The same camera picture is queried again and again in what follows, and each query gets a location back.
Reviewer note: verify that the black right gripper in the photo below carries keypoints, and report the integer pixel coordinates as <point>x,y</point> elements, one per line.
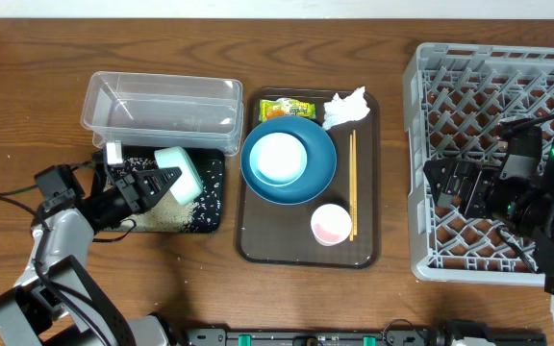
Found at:
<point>485,183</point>

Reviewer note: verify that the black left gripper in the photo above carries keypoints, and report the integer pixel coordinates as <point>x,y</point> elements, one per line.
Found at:
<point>137,195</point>

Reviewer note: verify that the mint green cup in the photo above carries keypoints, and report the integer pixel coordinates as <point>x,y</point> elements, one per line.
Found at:
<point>189,185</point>

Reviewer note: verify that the white pink cup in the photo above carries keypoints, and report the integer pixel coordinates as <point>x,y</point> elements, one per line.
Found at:
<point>331,224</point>

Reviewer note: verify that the light blue bowl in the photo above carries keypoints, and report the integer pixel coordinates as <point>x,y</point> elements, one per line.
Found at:
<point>278,159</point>

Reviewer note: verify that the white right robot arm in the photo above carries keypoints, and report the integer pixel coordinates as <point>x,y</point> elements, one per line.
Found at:
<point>512,192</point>

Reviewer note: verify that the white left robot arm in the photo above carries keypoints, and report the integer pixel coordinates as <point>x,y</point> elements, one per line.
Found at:
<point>56,283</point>

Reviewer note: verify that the grey dishwasher rack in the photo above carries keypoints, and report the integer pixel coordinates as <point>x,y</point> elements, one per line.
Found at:
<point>455,96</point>

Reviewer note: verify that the white rice pile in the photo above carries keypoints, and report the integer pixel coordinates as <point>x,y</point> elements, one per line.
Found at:
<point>203,214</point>

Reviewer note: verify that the black rectangular tray bin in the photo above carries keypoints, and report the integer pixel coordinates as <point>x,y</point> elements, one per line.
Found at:
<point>136,158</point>

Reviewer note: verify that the clear plastic bin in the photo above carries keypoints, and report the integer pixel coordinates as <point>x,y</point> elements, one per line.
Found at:
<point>159,110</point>

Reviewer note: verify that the right wooden chopstick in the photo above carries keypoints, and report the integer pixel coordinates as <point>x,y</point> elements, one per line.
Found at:
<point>354,177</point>

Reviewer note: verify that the wooden chopstick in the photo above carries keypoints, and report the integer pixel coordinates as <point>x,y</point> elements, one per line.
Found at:
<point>351,184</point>
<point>354,177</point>

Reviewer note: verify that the left wooden chopstick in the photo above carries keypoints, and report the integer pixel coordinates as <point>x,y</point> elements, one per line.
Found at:
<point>351,184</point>

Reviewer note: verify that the crumpled white napkin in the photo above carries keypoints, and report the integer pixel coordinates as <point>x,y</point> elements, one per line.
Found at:
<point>339,110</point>

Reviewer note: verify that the dark brown serving tray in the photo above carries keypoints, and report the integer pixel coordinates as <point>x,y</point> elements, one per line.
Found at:
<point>282,234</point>

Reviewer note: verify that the dark blue plate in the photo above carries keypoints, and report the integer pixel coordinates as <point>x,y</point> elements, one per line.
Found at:
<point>316,177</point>

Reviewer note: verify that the yellow green snack wrapper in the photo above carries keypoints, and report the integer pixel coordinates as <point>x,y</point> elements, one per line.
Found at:
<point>286,107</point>

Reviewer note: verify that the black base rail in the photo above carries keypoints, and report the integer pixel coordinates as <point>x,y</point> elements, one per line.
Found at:
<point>397,333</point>

